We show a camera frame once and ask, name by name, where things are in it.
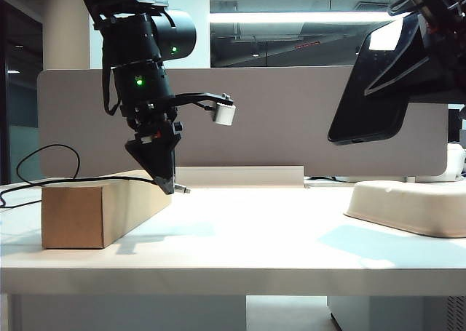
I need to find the black smartphone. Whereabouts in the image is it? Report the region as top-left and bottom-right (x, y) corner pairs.
(326, 16), (427, 146)

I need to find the white device behind divider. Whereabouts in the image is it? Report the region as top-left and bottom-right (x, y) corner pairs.
(444, 143), (466, 183)

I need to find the black monitor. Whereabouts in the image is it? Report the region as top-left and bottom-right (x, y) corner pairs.
(448, 104), (466, 143)

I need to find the grey desk divider panel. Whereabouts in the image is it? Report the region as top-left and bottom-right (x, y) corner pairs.
(38, 67), (449, 178)

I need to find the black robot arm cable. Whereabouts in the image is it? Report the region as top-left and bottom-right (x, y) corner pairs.
(100, 14), (123, 116)

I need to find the beige pillar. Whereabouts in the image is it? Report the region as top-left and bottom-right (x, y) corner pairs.
(42, 0), (92, 71)

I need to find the white cable port flap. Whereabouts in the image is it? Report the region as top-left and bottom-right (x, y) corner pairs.
(175, 165), (306, 188)

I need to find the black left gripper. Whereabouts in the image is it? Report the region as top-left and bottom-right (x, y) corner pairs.
(119, 95), (183, 196)

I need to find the long brown cardboard box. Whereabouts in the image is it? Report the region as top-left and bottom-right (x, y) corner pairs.
(41, 170), (172, 250)

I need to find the black charging cable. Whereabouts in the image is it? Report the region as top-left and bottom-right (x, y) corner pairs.
(0, 144), (192, 210)

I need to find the white wrist camera on bracket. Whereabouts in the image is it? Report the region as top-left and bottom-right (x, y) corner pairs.
(173, 92), (238, 127)

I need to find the white desk leg panel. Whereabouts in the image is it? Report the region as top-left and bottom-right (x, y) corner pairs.
(7, 294), (248, 331)

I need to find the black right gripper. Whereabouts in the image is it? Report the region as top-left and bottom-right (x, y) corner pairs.
(365, 0), (466, 105)

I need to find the white pulp tray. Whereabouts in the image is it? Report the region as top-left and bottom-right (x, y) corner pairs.
(343, 190), (466, 240)

